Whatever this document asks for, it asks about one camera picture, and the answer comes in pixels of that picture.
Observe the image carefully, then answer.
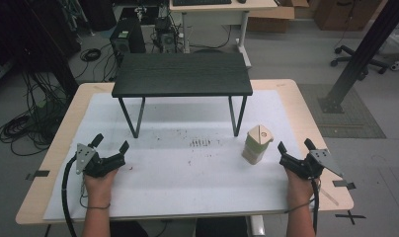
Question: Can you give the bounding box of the coiled black cable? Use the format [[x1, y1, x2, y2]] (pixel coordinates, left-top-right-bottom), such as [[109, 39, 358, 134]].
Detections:
[[79, 47, 103, 63]]

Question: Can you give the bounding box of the black tape strip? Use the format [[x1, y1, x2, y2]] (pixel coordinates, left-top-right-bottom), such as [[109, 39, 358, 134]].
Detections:
[[332, 179, 357, 191], [25, 169, 51, 182]]

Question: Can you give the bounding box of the thick black left gripper cable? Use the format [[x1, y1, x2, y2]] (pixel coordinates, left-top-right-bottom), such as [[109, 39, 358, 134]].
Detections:
[[60, 153, 87, 237]]

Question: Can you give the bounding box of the black computer tower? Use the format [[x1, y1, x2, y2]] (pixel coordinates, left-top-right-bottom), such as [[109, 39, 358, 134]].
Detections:
[[109, 17, 147, 67]]

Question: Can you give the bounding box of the thick black right gripper cable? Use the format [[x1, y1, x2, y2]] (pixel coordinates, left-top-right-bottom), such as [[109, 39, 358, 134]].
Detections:
[[310, 177, 322, 236]]

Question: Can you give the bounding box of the thin black left wristband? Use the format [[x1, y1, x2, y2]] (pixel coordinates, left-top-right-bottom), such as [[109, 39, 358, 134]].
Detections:
[[86, 203, 112, 211]]

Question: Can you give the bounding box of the bundle of black floor cables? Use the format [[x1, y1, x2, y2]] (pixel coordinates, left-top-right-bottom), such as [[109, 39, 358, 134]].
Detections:
[[0, 70, 72, 158]]

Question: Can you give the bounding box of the thin black right wristband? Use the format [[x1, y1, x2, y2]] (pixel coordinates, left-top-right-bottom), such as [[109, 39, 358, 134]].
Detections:
[[283, 198, 316, 214]]

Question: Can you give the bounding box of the black raised shelf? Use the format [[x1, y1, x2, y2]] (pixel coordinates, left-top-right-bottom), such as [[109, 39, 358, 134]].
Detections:
[[111, 52, 254, 139]]

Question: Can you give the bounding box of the person's right hand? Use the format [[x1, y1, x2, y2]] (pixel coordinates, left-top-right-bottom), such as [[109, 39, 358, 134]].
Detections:
[[283, 167, 316, 212]]

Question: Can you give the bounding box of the brown cardboard box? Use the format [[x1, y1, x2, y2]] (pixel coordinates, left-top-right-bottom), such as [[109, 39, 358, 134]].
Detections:
[[313, 0, 383, 33]]

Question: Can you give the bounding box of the black tape cross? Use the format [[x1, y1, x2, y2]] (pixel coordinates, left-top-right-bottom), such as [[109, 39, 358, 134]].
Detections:
[[334, 209, 367, 226]]

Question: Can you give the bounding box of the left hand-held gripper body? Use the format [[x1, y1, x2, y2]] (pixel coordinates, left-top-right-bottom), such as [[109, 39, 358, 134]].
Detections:
[[74, 142, 126, 179]]

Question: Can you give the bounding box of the small open computer case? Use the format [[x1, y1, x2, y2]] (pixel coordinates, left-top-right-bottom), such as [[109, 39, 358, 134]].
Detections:
[[153, 16, 180, 54]]

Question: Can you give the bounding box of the black keyboard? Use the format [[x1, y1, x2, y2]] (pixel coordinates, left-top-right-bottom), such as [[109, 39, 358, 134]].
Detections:
[[172, 0, 233, 7]]

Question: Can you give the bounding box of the flat cardboard box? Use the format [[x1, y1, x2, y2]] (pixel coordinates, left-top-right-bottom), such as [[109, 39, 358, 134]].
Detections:
[[246, 5, 296, 35]]

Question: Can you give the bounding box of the white desk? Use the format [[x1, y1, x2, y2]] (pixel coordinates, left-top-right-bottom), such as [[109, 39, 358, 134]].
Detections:
[[169, 0, 279, 69]]

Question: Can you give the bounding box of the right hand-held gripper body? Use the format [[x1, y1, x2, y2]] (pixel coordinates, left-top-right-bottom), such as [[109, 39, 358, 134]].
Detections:
[[279, 148, 345, 181]]

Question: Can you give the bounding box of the black metal post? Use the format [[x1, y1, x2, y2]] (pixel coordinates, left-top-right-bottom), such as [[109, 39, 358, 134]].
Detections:
[[317, 0, 399, 115]]

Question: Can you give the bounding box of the person's leg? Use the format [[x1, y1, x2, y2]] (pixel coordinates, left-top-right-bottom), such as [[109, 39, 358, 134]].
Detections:
[[110, 219, 150, 237], [195, 215, 250, 237]]

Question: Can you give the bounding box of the thin black wristband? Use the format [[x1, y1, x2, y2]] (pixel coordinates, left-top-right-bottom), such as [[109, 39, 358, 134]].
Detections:
[[86, 203, 112, 211], [283, 198, 316, 214]]

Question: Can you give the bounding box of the person's left hand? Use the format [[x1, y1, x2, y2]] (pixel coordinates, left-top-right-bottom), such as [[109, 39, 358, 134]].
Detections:
[[83, 167, 120, 209]]

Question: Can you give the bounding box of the person's left leg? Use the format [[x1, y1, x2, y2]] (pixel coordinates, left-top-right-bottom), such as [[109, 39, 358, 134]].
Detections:
[[110, 219, 150, 237]]

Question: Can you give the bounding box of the thick black gripper cable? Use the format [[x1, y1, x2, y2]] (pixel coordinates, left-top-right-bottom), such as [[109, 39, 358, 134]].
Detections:
[[60, 153, 87, 237], [310, 177, 322, 236]]

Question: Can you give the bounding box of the white table mat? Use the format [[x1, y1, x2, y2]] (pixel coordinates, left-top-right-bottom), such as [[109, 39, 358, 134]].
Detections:
[[42, 89, 316, 221]]

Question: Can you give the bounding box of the black office chair base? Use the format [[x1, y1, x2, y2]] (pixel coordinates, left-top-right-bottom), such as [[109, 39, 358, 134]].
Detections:
[[330, 44, 390, 82]]

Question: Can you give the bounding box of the person's right leg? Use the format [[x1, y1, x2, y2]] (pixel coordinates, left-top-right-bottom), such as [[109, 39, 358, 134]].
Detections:
[[195, 215, 250, 237]]

